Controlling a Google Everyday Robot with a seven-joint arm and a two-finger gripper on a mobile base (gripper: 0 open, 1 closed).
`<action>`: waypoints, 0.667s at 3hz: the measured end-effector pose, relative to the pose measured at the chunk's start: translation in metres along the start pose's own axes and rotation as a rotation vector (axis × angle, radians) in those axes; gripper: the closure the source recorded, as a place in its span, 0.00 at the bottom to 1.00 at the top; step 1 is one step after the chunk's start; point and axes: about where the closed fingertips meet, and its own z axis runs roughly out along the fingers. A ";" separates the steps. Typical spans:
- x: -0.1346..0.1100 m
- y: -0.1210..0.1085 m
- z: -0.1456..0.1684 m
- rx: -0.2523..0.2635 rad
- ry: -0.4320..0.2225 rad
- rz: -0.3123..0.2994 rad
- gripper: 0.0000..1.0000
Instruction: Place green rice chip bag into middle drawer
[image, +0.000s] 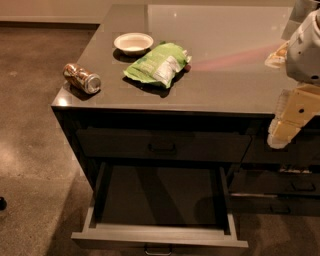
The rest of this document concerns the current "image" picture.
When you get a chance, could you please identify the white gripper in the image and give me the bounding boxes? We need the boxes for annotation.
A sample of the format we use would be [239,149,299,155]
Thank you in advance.
[264,42,320,149]

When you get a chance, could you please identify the green rice chip bag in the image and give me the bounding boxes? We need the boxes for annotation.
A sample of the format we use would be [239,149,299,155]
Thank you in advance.
[123,43,192,89]

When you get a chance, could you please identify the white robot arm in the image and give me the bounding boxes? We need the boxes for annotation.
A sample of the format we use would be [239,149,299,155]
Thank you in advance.
[265,0,320,149]

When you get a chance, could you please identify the closed top drawer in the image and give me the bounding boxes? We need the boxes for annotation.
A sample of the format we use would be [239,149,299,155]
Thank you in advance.
[76,128,251,162]

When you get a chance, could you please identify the open middle drawer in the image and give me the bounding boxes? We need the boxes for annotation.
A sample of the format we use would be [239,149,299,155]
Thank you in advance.
[71,163,248,256]

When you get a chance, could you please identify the right side drawers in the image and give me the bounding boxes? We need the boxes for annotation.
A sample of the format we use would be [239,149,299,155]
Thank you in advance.
[229,129,320,217]

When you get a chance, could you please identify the dark cabinet counter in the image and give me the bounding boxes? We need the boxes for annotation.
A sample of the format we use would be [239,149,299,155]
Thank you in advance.
[50,3,320,218]

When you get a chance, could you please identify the white paper bowl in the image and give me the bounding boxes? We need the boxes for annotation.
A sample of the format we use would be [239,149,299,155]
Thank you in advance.
[114,33,154,56]

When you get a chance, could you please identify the crushed soda can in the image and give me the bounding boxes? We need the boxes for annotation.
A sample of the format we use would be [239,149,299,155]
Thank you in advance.
[63,63,101,94]

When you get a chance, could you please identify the small black floor object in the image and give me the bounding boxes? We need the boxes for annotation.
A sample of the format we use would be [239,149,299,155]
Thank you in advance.
[0,197,7,211]

